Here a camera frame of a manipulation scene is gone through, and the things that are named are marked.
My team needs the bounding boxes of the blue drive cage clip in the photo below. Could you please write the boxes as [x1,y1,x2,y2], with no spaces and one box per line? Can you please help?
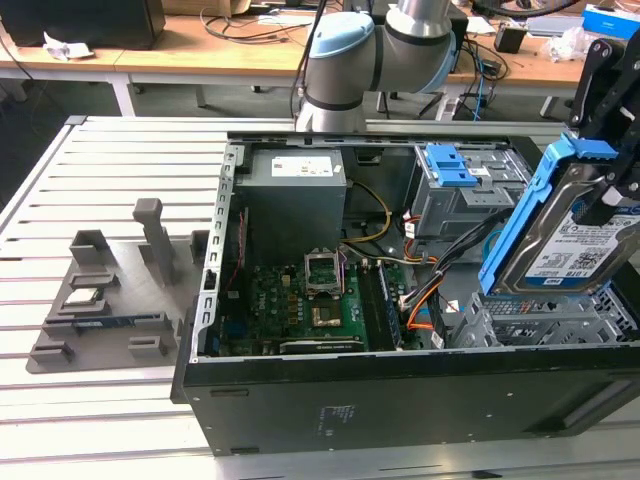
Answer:
[427,143,480,189]

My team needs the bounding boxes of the metal disk bay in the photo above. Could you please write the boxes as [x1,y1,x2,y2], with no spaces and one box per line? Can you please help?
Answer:
[447,289,631,349]

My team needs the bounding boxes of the metal socket cover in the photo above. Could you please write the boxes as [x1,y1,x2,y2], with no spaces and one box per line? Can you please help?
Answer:
[303,247,342,296]

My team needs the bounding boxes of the red black twisted wire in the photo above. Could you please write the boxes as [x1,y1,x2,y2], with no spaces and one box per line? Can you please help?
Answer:
[225,208,250,294]

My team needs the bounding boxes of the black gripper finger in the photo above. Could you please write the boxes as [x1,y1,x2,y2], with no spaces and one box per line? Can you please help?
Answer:
[582,107,640,226]
[568,37,629,146]

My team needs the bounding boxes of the wooden desk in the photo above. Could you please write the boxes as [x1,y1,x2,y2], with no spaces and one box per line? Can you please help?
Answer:
[0,0,640,119]

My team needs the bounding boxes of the RAM stick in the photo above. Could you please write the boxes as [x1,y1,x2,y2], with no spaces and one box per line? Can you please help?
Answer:
[377,262,404,350]
[72,313,164,329]

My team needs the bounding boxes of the white power strip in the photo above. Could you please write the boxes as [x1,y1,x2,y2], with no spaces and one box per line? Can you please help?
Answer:
[433,91,462,122]

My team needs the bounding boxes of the orange flat wire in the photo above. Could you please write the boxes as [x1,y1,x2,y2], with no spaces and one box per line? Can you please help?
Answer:
[406,291,437,332]

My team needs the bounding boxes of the black graphics card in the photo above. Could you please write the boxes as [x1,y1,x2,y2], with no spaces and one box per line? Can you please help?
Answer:
[277,339,367,356]

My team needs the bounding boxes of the blue cardboard box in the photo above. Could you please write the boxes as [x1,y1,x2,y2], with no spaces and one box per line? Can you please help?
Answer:
[582,2,640,40]

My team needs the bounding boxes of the grey parts rack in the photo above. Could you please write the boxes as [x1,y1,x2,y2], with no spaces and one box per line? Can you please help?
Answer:
[25,198,211,375]

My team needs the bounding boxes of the large black case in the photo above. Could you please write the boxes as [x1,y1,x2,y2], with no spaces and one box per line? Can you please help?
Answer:
[0,0,167,50]

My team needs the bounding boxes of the black box with cables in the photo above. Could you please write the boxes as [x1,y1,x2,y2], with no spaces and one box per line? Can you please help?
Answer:
[447,12,470,54]

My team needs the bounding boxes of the orange red wire bundle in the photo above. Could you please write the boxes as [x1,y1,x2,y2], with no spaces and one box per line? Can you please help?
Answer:
[402,212,442,267]

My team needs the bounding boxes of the brown cardboard box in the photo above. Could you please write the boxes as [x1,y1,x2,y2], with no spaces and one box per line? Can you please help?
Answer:
[162,0,251,16]

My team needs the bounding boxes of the black wire bundle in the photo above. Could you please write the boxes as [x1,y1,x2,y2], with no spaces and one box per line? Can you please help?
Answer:
[398,212,514,315]

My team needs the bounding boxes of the silver CPU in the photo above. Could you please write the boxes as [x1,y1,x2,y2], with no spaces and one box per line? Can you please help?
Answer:
[63,288,107,308]

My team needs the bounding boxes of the CPU socket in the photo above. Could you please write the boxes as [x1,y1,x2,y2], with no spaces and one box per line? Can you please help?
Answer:
[305,257,346,301]

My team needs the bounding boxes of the small black box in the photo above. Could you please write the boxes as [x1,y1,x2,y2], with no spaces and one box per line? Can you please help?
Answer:
[494,24,529,54]

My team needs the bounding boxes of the grey power supply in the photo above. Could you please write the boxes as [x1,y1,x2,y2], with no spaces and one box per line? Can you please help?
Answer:
[234,148,349,251]

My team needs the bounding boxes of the black case fan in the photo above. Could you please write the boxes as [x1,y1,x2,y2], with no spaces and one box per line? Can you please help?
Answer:
[219,204,251,321]

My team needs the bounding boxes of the green motherboard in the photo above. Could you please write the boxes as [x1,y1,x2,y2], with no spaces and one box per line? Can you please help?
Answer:
[247,259,416,354]

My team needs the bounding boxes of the clear plastic bag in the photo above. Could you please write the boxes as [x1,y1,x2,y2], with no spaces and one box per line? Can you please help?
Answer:
[543,26,596,64]

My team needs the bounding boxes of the crumpled white paper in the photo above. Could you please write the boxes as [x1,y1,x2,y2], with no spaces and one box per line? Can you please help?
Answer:
[42,31,95,62]

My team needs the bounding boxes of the black RAM slot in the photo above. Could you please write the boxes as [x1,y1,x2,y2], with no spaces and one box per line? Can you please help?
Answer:
[356,262,384,351]

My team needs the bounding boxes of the metal drive cage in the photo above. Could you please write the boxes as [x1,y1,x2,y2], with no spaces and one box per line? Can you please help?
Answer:
[409,144,536,241]

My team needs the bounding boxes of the black PC case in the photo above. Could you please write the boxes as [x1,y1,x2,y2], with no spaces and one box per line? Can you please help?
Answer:
[169,130,640,459]

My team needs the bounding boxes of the yellow wire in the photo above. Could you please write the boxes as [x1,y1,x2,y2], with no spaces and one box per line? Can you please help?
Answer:
[343,181,392,245]

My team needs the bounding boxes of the hard disk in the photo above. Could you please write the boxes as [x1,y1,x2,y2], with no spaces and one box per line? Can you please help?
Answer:
[477,132,640,301]

